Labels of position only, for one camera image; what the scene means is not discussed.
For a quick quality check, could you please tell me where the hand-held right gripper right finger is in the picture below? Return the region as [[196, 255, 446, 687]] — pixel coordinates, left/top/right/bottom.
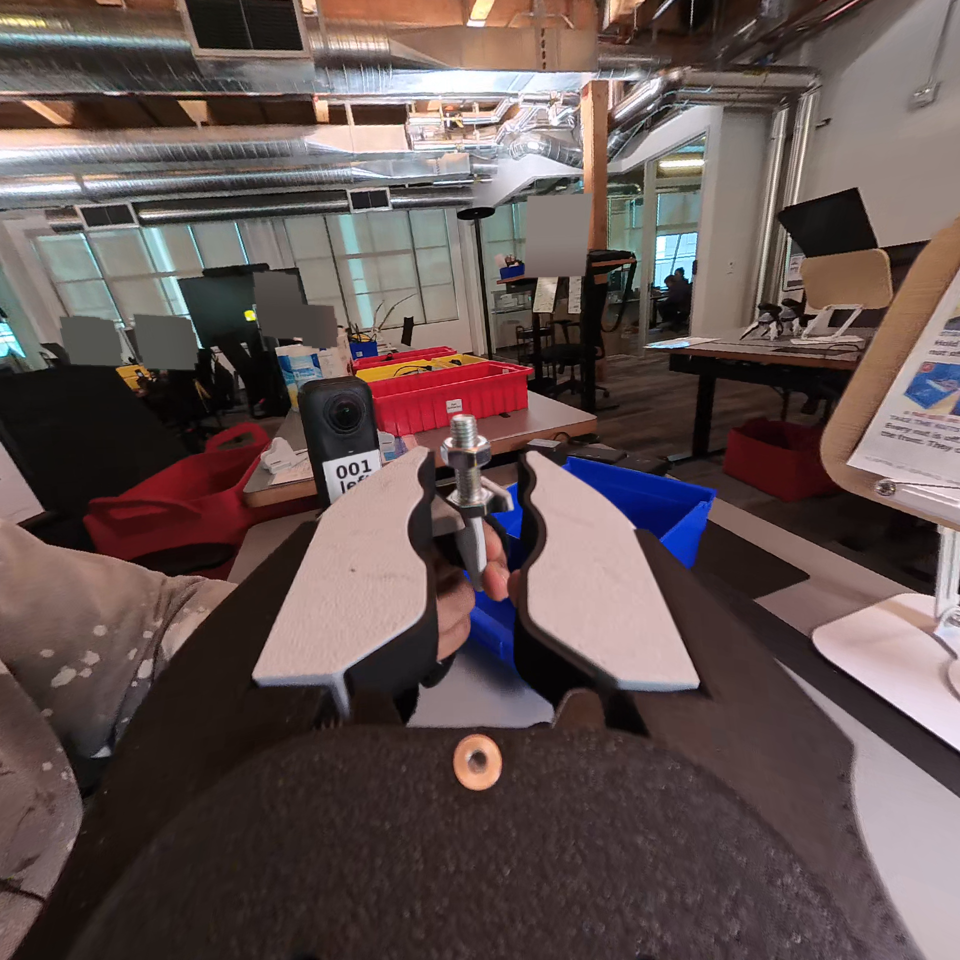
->
[[513, 450, 701, 712]]

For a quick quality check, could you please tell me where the tall black standing desk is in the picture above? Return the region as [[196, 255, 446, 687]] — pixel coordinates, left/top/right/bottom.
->
[[583, 251, 639, 414]]

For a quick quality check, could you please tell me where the white blue wipes canister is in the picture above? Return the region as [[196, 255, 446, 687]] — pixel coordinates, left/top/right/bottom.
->
[[277, 346, 324, 410]]

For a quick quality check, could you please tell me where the white instruction sheet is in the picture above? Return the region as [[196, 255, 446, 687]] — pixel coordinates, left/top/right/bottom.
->
[[847, 292, 960, 489]]

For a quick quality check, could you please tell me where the black floor lamp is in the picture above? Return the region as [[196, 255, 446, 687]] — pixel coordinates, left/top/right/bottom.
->
[[457, 206, 500, 360]]

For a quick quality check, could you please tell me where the wooden desk with black legs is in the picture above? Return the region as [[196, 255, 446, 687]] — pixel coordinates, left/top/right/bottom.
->
[[646, 333, 875, 460]]

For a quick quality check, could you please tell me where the yellow parts tray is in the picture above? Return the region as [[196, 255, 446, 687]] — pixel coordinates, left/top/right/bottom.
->
[[356, 354, 489, 384]]

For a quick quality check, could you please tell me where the red plastic bin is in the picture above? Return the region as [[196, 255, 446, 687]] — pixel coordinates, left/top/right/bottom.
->
[[371, 361, 535, 436], [352, 346, 457, 370]]

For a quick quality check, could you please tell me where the dark computer monitor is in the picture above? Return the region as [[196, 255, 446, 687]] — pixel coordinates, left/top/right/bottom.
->
[[178, 264, 301, 350]]

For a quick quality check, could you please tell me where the wooden support post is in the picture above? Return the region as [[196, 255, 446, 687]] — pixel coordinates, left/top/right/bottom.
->
[[581, 81, 610, 252]]

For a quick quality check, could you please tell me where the wooden document stand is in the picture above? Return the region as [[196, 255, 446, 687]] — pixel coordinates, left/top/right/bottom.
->
[[812, 217, 960, 751]]

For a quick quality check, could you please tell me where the person's left hand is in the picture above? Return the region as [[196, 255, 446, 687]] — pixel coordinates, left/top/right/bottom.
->
[[435, 523, 522, 663]]

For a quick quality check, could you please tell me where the small white object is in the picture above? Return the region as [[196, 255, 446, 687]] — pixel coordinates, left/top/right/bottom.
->
[[260, 437, 312, 475]]

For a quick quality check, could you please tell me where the ceiling vent grille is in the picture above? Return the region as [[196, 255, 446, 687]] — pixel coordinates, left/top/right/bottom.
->
[[183, 0, 312, 57]]

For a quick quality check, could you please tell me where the grey table with wooden edge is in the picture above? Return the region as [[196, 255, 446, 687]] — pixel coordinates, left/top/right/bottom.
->
[[243, 390, 599, 509]]

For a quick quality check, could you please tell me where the silver hex bolt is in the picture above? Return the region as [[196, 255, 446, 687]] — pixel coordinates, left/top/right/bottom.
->
[[448, 413, 495, 519]]

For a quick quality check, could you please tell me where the light wooden board stand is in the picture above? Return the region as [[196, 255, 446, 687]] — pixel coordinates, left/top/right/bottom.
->
[[798, 247, 894, 309]]

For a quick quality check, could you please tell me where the black office chair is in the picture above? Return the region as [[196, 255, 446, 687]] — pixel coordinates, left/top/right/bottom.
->
[[0, 366, 189, 549], [517, 322, 609, 399]]

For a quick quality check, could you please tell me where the silver hex nut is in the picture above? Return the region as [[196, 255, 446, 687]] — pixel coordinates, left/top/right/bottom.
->
[[440, 436, 493, 471]]

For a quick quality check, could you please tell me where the blue plastic bin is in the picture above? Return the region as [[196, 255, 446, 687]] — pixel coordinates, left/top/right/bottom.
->
[[465, 456, 717, 672]]

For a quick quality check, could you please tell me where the large silver air duct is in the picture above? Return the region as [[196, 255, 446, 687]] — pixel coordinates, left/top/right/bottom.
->
[[0, 7, 669, 95]]

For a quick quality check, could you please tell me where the person's grey splattered hoodie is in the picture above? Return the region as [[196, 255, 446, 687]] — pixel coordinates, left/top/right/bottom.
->
[[0, 660, 85, 942]]

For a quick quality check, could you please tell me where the black flat box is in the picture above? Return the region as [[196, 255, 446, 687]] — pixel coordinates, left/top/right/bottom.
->
[[566, 442, 674, 477]]

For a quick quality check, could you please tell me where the person's left forearm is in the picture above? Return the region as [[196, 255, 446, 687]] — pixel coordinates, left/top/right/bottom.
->
[[0, 517, 240, 759]]

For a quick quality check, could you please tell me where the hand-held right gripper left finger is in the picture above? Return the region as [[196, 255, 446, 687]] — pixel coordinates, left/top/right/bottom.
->
[[252, 447, 440, 714]]

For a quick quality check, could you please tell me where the dark red storage bin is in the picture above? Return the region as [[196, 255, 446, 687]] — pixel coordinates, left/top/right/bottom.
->
[[723, 418, 837, 504]]

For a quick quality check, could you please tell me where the white tablet device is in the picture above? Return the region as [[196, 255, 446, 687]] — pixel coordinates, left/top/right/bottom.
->
[[791, 302, 865, 346]]

